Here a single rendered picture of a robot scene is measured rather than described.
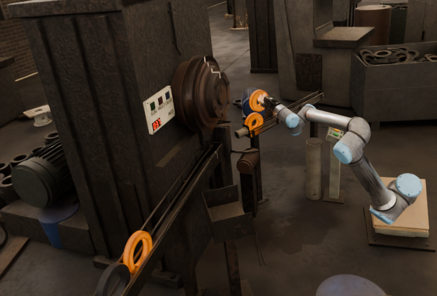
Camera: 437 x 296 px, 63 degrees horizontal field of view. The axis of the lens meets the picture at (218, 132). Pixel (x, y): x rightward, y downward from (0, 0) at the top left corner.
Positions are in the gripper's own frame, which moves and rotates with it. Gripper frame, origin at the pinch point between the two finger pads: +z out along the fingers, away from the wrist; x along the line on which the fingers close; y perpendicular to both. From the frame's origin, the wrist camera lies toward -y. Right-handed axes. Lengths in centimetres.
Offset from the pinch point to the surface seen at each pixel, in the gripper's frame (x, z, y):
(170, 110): 76, -10, 22
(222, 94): 43, -14, 24
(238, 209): 64, -65, -15
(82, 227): 136, 17, -75
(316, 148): -33, -36, -36
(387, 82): -176, 3, -40
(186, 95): 67, -13, 31
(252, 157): 14.0, -16.9, -37.7
